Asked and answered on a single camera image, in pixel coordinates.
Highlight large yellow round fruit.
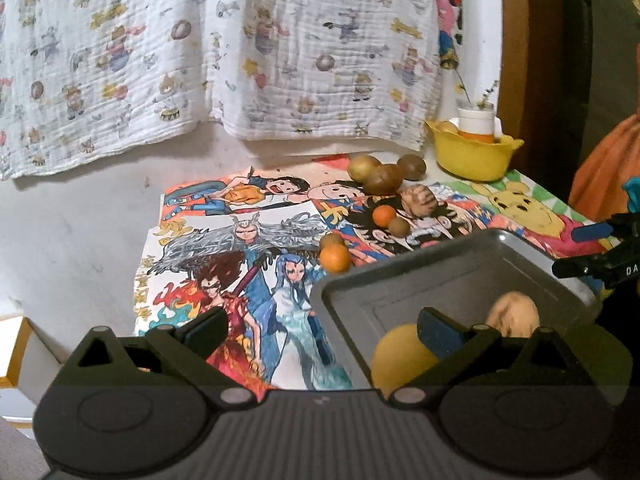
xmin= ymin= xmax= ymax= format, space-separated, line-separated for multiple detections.
xmin=370 ymin=324 xmax=439 ymax=398

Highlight striped pepino melon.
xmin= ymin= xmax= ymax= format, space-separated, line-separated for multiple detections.
xmin=486 ymin=292 xmax=540 ymax=338
xmin=399 ymin=184 xmax=438 ymax=219

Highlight small brown round fruit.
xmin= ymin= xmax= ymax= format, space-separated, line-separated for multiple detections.
xmin=387 ymin=216 xmax=411 ymax=238

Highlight small orange tangerine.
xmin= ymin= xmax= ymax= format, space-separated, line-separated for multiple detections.
xmin=319 ymin=244 xmax=352 ymax=274
xmin=372 ymin=205 xmax=397 ymax=229

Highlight brown oval fruit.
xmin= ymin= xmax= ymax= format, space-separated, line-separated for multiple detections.
xmin=362 ymin=164 xmax=404 ymax=195

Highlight dark brown kiwi fruit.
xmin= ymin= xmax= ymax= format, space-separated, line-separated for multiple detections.
xmin=396 ymin=154 xmax=427 ymax=181

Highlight yellow-green potato-like fruit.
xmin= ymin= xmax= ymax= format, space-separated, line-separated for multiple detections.
xmin=347 ymin=154 xmax=381 ymax=183

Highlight small tan round fruit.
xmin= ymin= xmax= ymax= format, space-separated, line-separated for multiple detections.
xmin=319 ymin=232 xmax=345 ymax=249

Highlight orange cloth garment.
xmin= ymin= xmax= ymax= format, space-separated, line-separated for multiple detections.
xmin=567 ymin=44 xmax=640 ymax=224

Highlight teal cloth ribbon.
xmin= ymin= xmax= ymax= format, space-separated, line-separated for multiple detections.
xmin=623 ymin=177 xmax=640 ymax=214

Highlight winnie pooh drawing sheet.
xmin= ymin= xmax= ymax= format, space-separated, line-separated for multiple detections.
xmin=444 ymin=170 xmax=618 ymax=258

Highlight metal baking tray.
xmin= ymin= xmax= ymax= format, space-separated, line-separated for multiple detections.
xmin=310 ymin=229 xmax=601 ymax=389

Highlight white box yellow tape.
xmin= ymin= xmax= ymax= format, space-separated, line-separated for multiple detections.
xmin=0 ymin=314 xmax=64 ymax=430

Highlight colourful anime poster mat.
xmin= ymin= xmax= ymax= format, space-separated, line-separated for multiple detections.
xmin=134 ymin=155 xmax=492 ymax=396

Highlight yellow plastic bowl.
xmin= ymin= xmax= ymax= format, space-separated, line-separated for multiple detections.
xmin=425 ymin=120 xmax=524 ymax=182

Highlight white orange plastic jar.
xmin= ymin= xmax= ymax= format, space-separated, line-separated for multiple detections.
xmin=457 ymin=103 xmax=496 ymax=144

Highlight dry plant twig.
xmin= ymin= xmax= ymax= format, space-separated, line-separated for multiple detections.
xmin=454 ymin=68 xmax=500 ymax=110

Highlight fruit inside yellow bowl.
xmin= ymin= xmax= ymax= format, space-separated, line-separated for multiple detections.
xmin=438 ymin=120 xmax=458 ymax=134

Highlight white printed muslin cloth left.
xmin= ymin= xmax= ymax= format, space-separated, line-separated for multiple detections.
xmin=1 ymin=0 xmax=224 ymax=180

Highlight white printed muslin cloth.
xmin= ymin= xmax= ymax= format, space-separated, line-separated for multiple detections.
xmin=198 ymin=0 xmax=442 ymax=150
xmin=1 ymin=0 xmax=224 ymax=180

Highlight white printed muslin cloth right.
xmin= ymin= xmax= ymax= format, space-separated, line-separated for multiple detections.
xmin=198 ymin=0 xmax=442 ymax=150

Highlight brown wooden door frame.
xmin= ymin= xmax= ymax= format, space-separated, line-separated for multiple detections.
xmin=498 ymin=0 xmax=590 ymax=182

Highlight cartoon wall sticker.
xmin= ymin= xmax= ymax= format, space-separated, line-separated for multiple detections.
xmin=436 ymin=0 xmax=462 ymax=70

